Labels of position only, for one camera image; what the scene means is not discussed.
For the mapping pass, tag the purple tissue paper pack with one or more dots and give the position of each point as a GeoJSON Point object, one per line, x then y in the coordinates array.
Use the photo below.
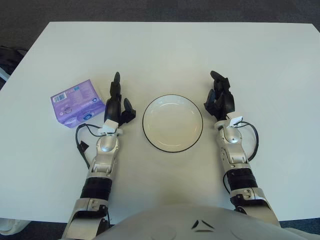
{"type": "Point", "coordinates": [77, 100]}

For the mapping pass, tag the white plate with black rim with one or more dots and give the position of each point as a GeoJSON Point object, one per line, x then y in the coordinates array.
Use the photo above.
{"type": "Point", "coordinates": [172, 123]}

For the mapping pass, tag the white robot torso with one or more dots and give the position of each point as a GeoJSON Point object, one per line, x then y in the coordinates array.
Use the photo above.
{"type": "Point", "coordinates": [175, 225]}

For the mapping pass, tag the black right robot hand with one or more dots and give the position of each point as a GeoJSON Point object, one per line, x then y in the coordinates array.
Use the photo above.
{"type": "Point", "coordinates": [226, 102]}

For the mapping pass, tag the white object under table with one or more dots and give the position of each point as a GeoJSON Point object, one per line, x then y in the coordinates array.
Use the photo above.
{"type": "Point", "coordinates": [11, 226]}

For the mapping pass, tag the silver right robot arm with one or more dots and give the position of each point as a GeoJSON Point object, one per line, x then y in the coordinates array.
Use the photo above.
{"type": "Point", "coordinates": [233, 140]}

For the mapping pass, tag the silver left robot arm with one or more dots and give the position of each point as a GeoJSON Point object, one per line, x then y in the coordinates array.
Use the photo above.
{"type": "Point", "coordinates": [106, 147]}

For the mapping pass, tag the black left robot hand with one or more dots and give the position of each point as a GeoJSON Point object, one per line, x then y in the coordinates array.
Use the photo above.
{"type": "Point", "coordinates": [113, 110]}

